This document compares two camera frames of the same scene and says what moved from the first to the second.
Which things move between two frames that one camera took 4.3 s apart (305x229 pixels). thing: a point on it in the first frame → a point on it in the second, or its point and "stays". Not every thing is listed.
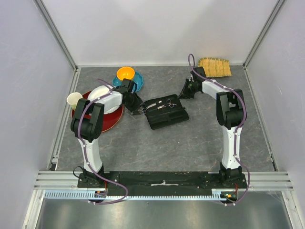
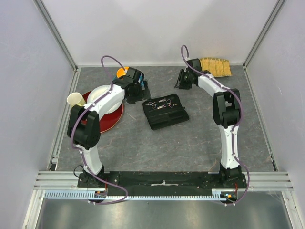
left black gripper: (139, 103) → (144, 94)
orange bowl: (125, 72) stays
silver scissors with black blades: (171, 105) stays
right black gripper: (184, 92) → (179, 83)
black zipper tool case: (164, 110) stays
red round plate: (110, 120) stays
